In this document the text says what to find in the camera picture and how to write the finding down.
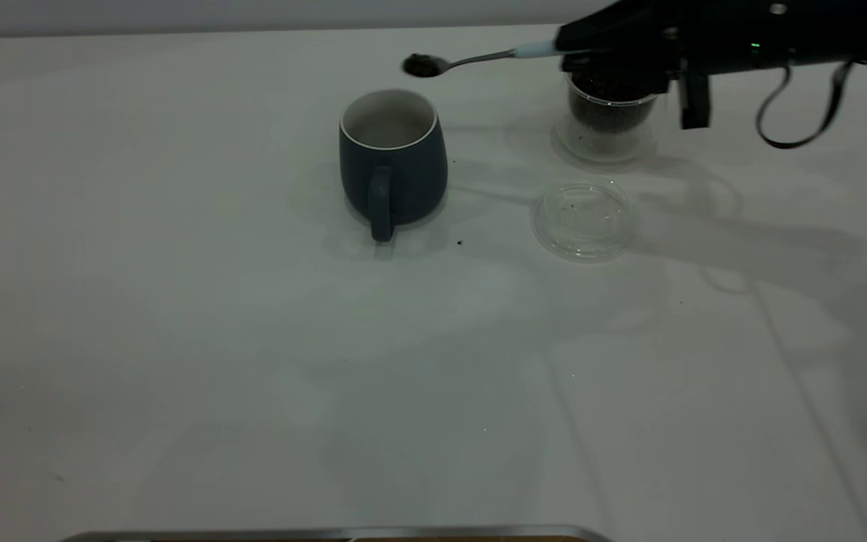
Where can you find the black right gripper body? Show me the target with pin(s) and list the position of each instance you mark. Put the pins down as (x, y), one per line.
(727, 38)

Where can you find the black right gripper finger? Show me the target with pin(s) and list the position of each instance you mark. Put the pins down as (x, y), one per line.
(622, 26)
(622, 69)

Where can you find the dark grey ceramic mug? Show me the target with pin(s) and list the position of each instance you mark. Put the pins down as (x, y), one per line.
(411, 181)

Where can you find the dark coffee beans pile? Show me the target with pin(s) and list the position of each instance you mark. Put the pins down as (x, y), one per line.
(606, 113)

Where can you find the clear round glass lid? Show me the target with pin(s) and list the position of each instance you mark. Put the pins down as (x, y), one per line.
(584, 226)

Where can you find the clear double-wall glass cup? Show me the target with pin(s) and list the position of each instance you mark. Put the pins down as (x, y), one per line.
(603, 144)

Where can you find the silver metal frame bar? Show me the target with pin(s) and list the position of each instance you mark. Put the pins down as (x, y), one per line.
(328, 534)

